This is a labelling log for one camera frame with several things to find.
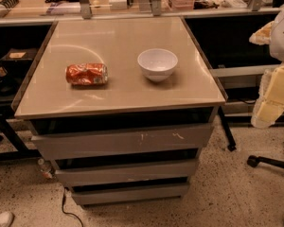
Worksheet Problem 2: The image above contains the white bowl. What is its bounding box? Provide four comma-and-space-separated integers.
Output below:
137, 48, 178, 82

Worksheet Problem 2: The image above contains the grey drawer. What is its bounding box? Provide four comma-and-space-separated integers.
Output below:
56, 159, 198, 186
72, 183, 190, 205
32, 123, 213, 160

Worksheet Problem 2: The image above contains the crushed orange soda can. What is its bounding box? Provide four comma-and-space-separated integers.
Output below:
65, 63, 108, 86

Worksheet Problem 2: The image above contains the grey drawer cabinet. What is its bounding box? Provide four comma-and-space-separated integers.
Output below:
13, 17, 225, 194

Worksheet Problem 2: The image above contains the grey bottom drawer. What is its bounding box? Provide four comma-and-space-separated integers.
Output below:
72, 183, 190, 205

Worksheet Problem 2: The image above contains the long grey workbench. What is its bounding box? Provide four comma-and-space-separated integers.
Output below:
0, 0, 279, 24

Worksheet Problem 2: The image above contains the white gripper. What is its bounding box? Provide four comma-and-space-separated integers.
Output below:
249, 8, 284, 129

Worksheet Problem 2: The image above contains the black box with label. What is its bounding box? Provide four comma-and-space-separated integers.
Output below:
0, 48, 38, 61

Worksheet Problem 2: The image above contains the grey top drawer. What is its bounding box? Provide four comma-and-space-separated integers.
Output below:
32, 123, 213, 160

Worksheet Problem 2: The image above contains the clear plastic bottle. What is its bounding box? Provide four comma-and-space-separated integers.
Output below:
38, 158, 53, 179

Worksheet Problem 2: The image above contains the black office chair base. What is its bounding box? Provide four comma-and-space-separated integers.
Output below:
247, 155, 284, 169

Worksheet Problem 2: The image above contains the grey middle drawer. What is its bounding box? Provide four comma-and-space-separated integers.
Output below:
56, 159, 198, 186

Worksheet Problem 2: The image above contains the white shoe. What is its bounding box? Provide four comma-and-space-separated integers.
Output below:
0, 211, 14, 227

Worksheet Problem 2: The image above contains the black cable on floor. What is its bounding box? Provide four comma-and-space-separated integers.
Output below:
61, 191, 85, 227

